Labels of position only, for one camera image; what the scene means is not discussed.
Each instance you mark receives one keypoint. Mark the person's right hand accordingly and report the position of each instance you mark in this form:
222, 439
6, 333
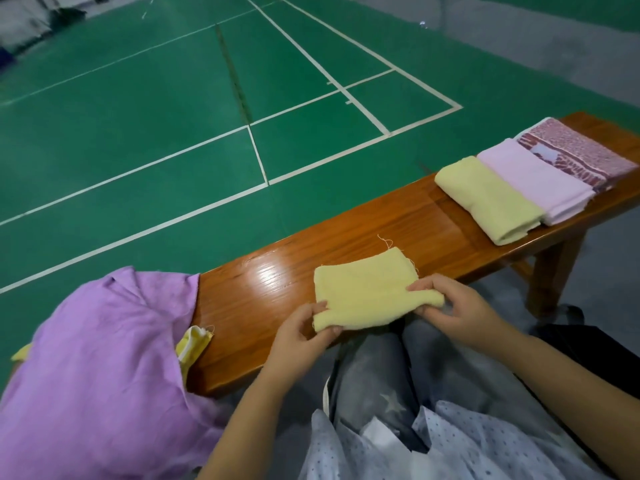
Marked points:
465, 315

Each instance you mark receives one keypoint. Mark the person's left hand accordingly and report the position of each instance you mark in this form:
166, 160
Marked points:
295, 345

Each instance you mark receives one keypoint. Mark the pale yellow towel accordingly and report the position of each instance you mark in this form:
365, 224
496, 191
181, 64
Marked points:
370, 290
490, 200

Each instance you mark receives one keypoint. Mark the yellow white striped cloth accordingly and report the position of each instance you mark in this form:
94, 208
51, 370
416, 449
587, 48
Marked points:
192, 350

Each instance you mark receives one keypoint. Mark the light pink towel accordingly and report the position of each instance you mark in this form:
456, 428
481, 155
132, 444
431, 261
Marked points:
535, 180

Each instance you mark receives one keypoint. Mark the purple towel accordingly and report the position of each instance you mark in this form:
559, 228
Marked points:
100, 385

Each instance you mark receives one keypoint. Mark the red patterned towel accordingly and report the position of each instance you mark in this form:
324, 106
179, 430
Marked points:
585, 150

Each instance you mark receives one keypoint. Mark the person's left forearm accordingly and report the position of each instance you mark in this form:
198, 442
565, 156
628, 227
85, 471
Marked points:
245, 435

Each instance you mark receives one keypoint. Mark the person's right forearm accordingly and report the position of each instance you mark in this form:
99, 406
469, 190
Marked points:
570, 395

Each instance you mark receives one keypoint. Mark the person's grey trousers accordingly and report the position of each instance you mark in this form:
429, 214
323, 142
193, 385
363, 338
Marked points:
380, 385

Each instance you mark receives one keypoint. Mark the brown wooden bench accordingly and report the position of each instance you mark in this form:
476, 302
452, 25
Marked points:
290, 275

